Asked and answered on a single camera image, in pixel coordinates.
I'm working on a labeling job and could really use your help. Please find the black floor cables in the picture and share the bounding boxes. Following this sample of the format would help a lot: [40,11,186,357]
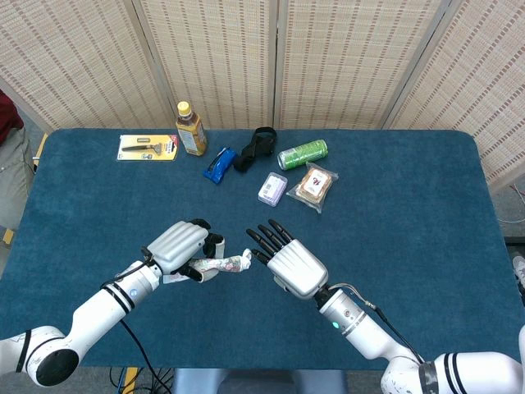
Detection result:
[108,366,176,394]

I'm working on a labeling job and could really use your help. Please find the blue snack packet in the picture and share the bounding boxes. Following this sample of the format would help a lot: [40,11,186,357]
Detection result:
[202,147,238,186]

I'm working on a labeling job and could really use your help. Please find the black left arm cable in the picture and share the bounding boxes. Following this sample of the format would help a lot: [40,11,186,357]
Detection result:
[120,319,165,383]

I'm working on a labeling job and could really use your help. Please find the green drink can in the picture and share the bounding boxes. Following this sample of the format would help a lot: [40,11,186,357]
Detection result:
[276,139,330,172]

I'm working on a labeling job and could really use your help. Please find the grey shoe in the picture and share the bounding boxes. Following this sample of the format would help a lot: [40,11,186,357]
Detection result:
[511,254,525,307]

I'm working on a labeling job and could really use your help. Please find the small white tube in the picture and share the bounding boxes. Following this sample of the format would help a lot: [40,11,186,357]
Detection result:
[162,248,254,284]

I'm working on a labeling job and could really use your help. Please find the woven bamboo screen panel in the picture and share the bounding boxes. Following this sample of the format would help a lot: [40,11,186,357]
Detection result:
[273,0,446,131]
[383,0,525,194]
[130,0,282,131]
[0,0,173,132]

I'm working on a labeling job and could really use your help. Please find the yellow capped tea bottle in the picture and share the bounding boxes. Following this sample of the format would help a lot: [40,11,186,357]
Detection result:
[175,101,208,158]

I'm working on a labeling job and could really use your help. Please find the blue grey chair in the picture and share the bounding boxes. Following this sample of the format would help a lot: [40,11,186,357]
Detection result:
[174,368,349,394]

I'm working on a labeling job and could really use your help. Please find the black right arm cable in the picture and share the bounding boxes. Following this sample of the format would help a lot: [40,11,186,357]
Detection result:
[330,282,426,364]

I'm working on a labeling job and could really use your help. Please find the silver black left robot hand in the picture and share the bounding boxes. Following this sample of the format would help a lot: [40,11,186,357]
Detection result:
[146,218,226,283]

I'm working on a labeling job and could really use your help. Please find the yellow wooden bar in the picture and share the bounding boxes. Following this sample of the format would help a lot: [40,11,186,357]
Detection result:
[33,131,49,167]

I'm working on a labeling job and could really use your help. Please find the yellow razor blister pack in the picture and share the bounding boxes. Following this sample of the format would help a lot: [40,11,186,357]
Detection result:
[116,134,180,163]

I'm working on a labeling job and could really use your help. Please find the small white box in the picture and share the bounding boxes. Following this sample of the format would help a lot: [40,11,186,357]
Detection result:
[258,172,287,206]

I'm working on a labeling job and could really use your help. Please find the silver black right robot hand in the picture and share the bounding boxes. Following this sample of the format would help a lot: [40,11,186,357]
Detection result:
[245,218,329,300]

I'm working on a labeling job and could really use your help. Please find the blue felt table cloth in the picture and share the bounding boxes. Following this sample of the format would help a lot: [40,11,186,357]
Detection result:
[0,128,514,373]

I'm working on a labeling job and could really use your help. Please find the bread in clear wrapper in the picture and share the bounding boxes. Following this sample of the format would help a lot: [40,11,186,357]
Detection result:
[285,161,340,214]

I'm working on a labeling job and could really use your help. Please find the thin white floor cable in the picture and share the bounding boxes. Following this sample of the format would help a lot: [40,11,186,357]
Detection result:
[498,183,525,225]

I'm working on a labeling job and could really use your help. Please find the person in red shirt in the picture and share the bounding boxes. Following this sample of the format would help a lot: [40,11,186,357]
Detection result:
[0,89,36,229]

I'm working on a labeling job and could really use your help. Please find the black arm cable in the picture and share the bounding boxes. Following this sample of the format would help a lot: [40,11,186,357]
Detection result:
[120,319,165,383]
[330,282,426,364]

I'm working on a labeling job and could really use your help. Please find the black fabric strap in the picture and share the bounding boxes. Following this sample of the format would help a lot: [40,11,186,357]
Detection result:
[233,126,278,174]

